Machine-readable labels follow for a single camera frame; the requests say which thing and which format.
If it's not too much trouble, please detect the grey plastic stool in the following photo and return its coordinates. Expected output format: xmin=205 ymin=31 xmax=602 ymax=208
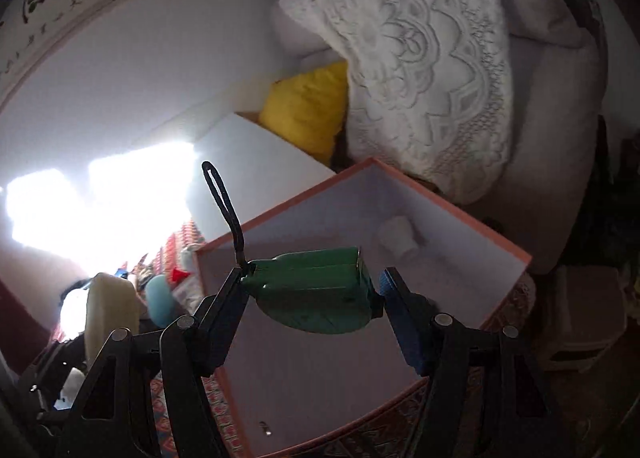
xmin=542 ymin=265 xmax=628 ymax=371

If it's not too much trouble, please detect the light blue rounded object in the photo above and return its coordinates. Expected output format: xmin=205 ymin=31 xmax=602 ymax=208
xmin=144 ymin=274 xmax=177 ymax=330

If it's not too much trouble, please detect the cream rounded object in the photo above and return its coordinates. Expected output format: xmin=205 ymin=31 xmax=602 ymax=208
xmin=86 ymin=272 xmax=142 ymax=364

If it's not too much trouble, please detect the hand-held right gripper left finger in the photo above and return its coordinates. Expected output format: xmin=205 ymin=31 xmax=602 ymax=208
xmin=50 ymin=265 xmax=251 ymax=458

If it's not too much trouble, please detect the patterned red tablecloth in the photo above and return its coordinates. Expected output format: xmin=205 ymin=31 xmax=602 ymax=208
xmin=30 ymin=220 xmax=538 ymax=458

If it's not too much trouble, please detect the yellow cushion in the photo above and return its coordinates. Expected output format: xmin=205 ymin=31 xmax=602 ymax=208
xmin=259 ymin=60 xmax=351 ymax=166

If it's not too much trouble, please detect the pink cardboard box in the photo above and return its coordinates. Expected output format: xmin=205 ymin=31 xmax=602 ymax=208
xmin=192 ymin=158 xmax=533 ymax=458

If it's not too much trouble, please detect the white lace cushion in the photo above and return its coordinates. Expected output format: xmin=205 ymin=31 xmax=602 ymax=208
xmin=277 ymin=0 xmax=516 ymax=206

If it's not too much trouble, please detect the calligraphy wall poster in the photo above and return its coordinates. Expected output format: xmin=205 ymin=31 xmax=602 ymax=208
xmin=0 ymin=0 xmax=221 ymax=109

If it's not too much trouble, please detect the green tool with black lanyard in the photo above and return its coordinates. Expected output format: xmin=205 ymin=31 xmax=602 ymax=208
xmin=201 ymin=161 xmax=386 ymax=335

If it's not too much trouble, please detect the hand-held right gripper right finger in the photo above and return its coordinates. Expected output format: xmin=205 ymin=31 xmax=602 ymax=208
xmin=379 ymin=267 xmax=603 ymax=458

